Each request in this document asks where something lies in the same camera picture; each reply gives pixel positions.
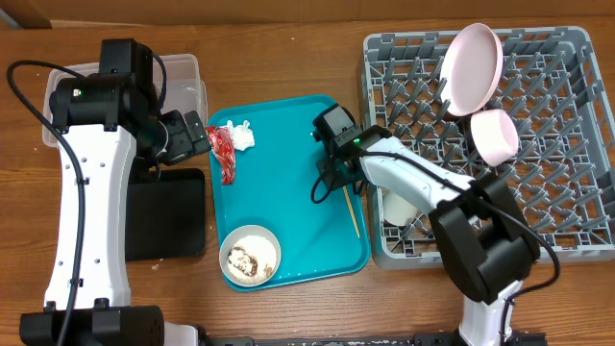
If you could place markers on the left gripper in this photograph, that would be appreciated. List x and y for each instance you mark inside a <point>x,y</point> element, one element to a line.
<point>185,144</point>

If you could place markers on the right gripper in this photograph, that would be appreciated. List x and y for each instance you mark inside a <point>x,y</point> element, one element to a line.
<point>339,177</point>

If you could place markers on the wooden chopstick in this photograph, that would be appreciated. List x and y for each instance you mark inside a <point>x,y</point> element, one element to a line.
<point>351,210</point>

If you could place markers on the white napkin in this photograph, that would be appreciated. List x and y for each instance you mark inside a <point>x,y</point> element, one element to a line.
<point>242,135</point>

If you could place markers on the white cup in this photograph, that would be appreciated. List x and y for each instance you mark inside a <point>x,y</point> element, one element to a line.
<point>397,211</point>

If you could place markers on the pink bowl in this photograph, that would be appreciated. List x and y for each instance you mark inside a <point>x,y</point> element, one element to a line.
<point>495,136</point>

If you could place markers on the pink plate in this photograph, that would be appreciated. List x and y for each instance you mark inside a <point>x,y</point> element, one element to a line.
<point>472,68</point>

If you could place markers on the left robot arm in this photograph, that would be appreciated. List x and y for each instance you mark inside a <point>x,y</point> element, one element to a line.
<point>124,196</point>

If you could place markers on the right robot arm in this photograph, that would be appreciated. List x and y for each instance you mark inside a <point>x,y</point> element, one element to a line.
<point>484,241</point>

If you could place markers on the grey dishwasher rack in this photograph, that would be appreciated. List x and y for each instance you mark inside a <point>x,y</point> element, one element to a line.
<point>551,86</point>

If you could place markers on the red snack wrapper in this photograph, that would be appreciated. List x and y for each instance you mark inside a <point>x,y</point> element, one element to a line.
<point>223,149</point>

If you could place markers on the clear plastic bin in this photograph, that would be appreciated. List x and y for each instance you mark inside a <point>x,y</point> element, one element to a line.
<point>182,91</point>

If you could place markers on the teal serving tray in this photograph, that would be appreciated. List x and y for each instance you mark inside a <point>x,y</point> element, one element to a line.
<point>275,188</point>

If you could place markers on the black tray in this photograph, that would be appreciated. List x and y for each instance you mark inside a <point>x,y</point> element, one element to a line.
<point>166,216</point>

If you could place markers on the grey bowl with food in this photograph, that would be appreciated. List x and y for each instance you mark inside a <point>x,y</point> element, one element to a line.
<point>250,256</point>

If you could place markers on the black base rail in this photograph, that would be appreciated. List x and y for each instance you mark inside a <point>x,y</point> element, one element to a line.
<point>425,339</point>

